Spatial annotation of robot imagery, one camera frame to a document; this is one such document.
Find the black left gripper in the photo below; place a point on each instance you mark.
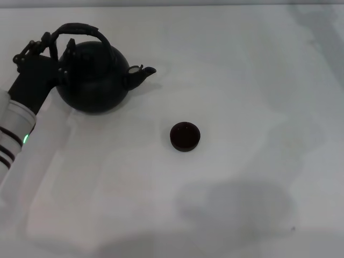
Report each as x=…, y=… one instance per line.
x=33, y=80

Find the small dark brown teacup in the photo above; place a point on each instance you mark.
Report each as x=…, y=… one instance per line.
x=185, y=137

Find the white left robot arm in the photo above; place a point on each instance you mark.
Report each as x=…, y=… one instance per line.
x=13, y=126

